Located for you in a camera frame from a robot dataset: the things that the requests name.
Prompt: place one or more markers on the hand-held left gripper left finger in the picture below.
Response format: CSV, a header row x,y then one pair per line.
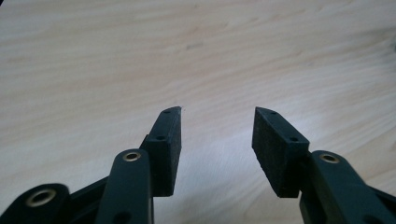
x,y
163,155

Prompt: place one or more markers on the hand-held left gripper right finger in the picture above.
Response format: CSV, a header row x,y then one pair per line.
x,y
275,155

